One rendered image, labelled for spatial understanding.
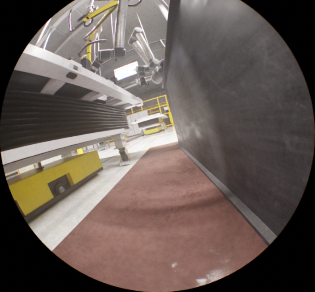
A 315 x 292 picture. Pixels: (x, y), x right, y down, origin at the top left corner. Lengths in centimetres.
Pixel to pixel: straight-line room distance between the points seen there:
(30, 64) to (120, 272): 82
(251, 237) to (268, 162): 22
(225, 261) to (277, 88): 39
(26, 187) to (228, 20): 115
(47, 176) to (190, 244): 92
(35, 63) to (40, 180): 70
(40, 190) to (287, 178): 111
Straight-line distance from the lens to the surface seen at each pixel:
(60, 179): 109
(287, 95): 24
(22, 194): 91
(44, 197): 95
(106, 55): 115
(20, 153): 61
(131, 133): 1033
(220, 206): 47
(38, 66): 67
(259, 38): 27
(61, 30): 1162
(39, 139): 81
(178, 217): 46
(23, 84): 102
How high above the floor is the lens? 35
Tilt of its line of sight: 4 degrees down
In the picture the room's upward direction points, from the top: 15 degrees counter-clockwise
